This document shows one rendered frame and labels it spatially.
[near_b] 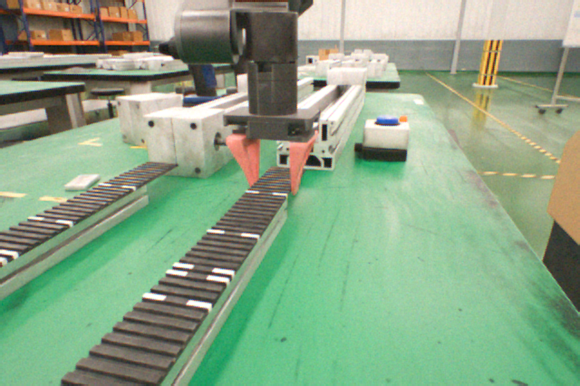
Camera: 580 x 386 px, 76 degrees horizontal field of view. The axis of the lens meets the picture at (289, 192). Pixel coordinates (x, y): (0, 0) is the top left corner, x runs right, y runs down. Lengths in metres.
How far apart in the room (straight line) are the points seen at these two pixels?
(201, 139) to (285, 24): 0.25
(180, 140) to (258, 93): 0.22
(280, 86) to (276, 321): 0.24
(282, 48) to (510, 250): 0.31
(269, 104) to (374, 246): 0.19
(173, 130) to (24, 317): 0.34
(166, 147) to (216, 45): 0.25
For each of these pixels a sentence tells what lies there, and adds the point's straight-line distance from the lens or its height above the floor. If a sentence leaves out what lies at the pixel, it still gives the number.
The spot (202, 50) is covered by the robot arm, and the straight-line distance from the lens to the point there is 0.43.
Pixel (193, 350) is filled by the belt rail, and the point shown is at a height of 0.79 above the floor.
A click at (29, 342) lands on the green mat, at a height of 0.78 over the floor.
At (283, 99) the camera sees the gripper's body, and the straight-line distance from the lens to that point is 0.41.
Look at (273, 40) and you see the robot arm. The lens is 0.41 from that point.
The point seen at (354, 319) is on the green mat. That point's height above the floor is 0.78.
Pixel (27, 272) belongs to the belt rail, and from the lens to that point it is 0.41.
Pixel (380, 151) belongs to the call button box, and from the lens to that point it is 0.70.
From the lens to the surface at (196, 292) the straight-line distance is 0.28.
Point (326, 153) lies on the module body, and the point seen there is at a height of 0.81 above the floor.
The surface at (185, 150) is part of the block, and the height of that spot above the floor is 0.82.
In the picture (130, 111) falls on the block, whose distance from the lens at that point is 0.84.
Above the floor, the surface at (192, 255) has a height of 0.81.
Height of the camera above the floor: 0.98
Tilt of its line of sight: 22 degrees down
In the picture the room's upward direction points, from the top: straight up
